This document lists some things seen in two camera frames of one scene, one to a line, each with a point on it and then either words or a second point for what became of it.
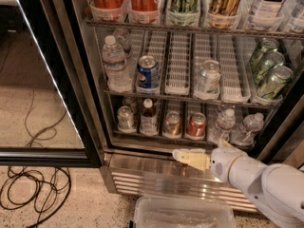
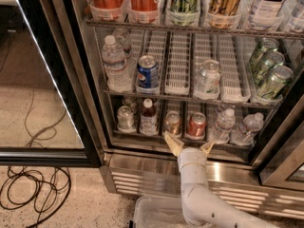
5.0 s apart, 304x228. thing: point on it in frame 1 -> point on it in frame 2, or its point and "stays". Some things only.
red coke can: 197,124 stays
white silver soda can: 208,79 stays
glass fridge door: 40,123 stays
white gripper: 225,162 -> 192,158
